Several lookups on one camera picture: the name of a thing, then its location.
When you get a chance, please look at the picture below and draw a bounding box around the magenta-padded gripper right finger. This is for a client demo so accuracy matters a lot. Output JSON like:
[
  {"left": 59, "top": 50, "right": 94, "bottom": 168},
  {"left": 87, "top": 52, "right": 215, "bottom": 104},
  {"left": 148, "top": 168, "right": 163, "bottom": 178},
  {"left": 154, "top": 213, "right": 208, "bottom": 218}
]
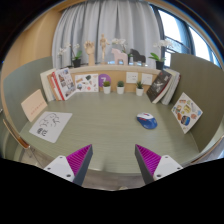
[{"left": 134, "top": 144, "right": 184, "bottom": 185}]

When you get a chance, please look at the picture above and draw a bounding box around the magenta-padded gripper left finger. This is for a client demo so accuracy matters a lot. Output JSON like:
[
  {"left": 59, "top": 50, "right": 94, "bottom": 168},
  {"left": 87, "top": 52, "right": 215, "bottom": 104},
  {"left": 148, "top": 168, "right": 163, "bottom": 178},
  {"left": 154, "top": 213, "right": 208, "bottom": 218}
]
[{"left": 43, "top": 144, "right": 94, "bottom": 187}]

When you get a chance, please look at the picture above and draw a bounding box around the white and blue computer mouse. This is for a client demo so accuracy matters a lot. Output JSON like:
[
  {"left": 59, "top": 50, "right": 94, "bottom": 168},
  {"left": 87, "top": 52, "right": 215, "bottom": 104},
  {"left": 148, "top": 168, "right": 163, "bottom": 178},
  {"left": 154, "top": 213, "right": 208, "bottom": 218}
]
[{"left": 136, "top": 112, "right": 158, "bottom": 130}]

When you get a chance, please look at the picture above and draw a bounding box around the white mouse pad with drawing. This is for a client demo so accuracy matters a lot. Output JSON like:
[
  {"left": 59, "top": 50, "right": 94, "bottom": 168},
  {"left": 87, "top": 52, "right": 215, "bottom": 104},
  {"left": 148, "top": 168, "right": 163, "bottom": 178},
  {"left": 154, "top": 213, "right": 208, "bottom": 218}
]
[{"left": 28, "top": 110, "right": 73, "bottom": 144}]

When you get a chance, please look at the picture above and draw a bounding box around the food sticker sheet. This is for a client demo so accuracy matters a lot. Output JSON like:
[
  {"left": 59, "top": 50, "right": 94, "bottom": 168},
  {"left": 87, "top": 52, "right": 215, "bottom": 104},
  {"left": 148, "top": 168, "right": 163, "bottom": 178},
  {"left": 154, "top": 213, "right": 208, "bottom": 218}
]
[{"left": 170, "top": 92, "right": 204, "bottom": 135}]

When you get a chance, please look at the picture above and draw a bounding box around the small spiky plant white pot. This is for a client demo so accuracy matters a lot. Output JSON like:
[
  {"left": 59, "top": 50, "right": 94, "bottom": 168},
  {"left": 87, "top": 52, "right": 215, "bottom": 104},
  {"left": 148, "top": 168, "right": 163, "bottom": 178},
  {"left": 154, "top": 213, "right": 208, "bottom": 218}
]
[{"left": 135, "top": 80, "right": 145, "bottom": 97}]

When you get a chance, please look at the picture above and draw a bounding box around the dark covered book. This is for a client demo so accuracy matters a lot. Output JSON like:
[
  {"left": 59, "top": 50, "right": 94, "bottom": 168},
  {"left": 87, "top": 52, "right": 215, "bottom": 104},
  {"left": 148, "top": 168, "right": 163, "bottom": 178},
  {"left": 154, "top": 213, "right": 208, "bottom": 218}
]
[{"left": 146, "top": 70, "right": 173, "bottom": 104}]

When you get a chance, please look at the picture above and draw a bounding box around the tan book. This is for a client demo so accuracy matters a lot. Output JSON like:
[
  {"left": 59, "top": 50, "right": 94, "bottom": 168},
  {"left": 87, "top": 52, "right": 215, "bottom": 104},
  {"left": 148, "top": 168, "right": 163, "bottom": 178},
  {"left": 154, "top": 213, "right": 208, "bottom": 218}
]
[{"left": 46, "top": 72, "right": 63, "bottom": 102}]

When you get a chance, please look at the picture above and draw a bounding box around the red and white magazine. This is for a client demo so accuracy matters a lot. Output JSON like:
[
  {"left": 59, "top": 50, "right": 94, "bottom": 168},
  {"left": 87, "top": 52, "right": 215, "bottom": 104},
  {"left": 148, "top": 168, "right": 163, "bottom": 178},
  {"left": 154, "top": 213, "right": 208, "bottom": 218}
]
[{"left": 51, "top": 67, "right": 77, "bottom": 101}]

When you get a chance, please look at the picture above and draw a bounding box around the thick white book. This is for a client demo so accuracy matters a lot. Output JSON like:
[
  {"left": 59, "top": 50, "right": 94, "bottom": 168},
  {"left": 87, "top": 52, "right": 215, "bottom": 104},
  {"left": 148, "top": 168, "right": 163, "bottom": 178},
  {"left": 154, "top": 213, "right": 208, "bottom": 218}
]
[{"left": 39, "top": 68, "right": 58, "bottom": 103}]

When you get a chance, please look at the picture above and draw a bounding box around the white sticker sheet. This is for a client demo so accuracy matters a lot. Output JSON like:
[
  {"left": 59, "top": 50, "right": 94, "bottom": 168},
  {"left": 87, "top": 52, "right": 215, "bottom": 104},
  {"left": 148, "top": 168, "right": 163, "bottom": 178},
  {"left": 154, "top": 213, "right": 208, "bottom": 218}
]
[{"left": 74, "top": 73, "right": 100, "bottom": 93}]

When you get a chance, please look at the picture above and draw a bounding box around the grey-green desk partition panel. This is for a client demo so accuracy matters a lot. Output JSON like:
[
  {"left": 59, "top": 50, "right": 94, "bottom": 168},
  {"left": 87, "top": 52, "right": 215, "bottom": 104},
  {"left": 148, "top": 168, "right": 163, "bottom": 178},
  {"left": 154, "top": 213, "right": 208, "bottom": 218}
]
[
  {"left": 2, "top": 55, "right": 54, "bottom": 134},
  {"left": 169, "top": 52, "right": 224, "bottom": 153}
]

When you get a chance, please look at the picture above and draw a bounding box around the round purple number sign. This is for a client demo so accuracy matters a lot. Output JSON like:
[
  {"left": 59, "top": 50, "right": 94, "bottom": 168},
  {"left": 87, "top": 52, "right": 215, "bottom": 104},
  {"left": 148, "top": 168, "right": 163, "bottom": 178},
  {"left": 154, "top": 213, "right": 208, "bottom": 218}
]
[{"left": 98, "top": 73, "right": 112, "bottom": 88}]

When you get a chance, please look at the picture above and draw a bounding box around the white orchid in black pot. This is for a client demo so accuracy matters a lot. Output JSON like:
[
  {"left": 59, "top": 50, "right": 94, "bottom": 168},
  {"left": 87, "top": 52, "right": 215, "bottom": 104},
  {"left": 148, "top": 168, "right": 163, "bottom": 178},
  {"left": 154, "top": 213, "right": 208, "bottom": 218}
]
[
  {"left": 148, "top": 39, "right": 174, "bottom": 71},
  {"left": 57, "top": 42, "right": 83, "bottom": 69}
]

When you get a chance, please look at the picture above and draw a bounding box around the light wooden desk shelf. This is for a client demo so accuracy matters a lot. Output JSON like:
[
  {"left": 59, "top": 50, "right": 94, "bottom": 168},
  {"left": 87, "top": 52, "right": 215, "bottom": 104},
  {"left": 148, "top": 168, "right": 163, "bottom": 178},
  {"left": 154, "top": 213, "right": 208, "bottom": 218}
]
[{"left": 68, "top": 63, "right": 163, "bottom": 93}]

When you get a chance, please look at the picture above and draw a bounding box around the black horse figure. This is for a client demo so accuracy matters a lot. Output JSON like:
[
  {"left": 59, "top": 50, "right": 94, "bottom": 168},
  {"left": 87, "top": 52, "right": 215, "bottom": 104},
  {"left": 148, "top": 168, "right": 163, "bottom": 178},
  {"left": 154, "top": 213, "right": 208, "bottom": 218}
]
[{"left": 128, "top": 48, "right": 147, "bottom": 65}]

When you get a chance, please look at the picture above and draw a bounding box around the pink horse figure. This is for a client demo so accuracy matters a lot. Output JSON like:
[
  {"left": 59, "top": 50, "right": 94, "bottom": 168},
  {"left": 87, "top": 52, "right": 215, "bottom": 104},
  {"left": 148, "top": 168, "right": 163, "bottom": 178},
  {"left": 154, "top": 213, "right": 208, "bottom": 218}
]
[{"left": 110, "top": 48, "right": 129, "bottom": 66}]

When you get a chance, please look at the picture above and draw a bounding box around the wooden hand model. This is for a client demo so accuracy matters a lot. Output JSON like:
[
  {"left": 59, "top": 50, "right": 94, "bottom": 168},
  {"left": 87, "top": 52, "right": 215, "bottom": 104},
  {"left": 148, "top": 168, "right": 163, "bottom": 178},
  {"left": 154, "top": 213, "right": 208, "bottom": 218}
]
[{"left": 83, "top": 40, "right": 97, "bottom": 67}]

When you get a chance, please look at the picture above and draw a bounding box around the wooden artist mannequin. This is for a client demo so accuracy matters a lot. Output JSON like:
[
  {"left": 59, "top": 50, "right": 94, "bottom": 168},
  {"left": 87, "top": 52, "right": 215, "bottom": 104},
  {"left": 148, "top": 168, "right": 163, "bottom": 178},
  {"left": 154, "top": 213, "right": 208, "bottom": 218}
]
[{"left": 98, "top": 33, "right": 111, "bottom": 65}]

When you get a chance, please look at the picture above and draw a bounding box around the white orchid behind horses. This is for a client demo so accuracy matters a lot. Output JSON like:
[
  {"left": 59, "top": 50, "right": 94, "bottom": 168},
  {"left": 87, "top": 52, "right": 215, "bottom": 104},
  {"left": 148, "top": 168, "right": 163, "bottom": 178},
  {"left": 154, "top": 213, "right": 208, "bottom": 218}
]
[{"left": 110, "top": 37, "right": 129, "bottom": 54}]

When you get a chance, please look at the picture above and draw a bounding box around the window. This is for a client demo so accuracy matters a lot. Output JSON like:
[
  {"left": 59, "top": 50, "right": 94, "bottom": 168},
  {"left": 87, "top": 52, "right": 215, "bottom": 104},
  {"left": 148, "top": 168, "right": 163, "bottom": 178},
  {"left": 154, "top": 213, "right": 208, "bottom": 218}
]
[{"left": 151, "top": 4, "right": 223, "bottom": 69}]

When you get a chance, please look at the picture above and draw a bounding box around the grey curtain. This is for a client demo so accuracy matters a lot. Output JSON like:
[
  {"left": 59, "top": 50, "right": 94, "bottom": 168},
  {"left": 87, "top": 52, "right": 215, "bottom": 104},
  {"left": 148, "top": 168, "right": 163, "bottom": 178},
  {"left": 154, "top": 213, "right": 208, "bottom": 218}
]
[{"left": 51, "top": 0, "right": 163, "bottom": 69}]

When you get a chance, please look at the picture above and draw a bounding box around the white wall socket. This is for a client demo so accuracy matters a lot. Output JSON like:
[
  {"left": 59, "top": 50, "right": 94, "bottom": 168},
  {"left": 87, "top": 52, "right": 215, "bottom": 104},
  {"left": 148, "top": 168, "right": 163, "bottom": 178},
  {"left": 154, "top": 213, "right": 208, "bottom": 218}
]
[
  {"left": 125, "top": 71, "right": 139, "bottom": 84},
  {"left": 141, "top": 73, "right": 154, "bottom": 86}
]

